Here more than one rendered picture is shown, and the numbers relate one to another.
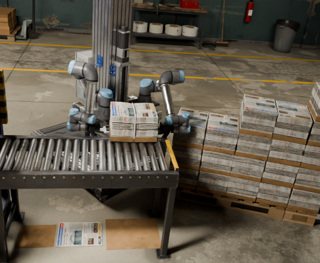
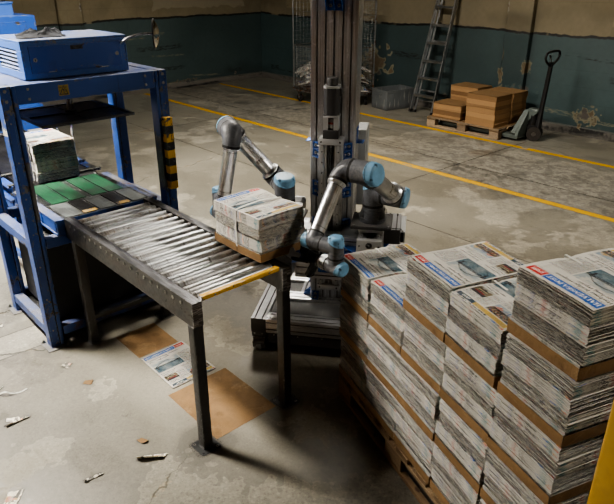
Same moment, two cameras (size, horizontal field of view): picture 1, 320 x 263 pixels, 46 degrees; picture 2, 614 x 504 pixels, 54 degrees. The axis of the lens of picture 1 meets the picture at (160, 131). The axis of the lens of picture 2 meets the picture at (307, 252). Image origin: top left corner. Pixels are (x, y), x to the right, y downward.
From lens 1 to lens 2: 2.81 m
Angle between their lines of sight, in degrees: 53
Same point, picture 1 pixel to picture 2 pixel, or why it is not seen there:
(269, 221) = not seen: outside the picture
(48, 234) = (156, 345)
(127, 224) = (233, 388)
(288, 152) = (470, 393)
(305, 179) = (497, 485)
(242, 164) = (408, 382)
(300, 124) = (484, 330)
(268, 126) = (438, 310)
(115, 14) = (321, 57)
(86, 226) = not seen: hidden behind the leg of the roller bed
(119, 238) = not seen: hidden behind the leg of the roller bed
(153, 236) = (233, 421)
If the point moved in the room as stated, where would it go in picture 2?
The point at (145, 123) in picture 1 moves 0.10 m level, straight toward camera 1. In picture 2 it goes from (246, 224) to (227, 229)
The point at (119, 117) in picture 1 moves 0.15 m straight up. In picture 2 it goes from (219, 203) to (217, 174)
